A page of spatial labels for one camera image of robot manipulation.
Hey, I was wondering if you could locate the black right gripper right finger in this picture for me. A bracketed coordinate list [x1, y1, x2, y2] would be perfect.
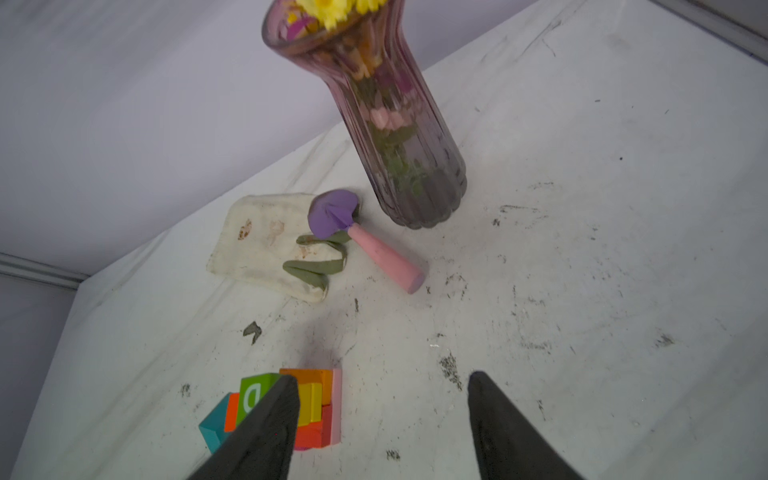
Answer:
[468, 371, 581, 479]

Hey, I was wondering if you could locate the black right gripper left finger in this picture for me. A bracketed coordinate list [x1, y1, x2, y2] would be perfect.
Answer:
[190, 376, 300, 479]

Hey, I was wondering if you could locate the teal wood block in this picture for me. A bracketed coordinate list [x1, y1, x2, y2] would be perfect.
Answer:
[198, 393, 231, 454]

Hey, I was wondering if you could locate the green wood block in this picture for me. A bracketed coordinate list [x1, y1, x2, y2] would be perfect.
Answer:
[235, 373, 281, 426]

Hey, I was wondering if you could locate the yellow red striped block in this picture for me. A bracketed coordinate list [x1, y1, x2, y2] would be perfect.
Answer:
[298, 382, 323, 427]

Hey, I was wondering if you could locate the orange wood block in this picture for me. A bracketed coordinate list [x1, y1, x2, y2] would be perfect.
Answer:
[278, 367, 335, 407]

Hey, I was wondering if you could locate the red orange block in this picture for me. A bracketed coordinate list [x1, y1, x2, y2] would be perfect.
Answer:
[224, 392, 240, 433]

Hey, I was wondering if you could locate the red wood block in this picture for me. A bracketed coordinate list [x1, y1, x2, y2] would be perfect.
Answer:
[294, 405, 333, 451]

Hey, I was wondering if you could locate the beige dirty cloth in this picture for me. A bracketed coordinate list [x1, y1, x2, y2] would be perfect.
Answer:
[206, 193, 350, 303]

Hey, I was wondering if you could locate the purple glass vase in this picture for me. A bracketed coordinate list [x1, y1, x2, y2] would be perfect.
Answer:
[262, 1, 467, 229]

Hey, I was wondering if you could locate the yellow flower bouquet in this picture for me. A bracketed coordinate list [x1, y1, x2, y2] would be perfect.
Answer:
[286, 0, 387, 30]

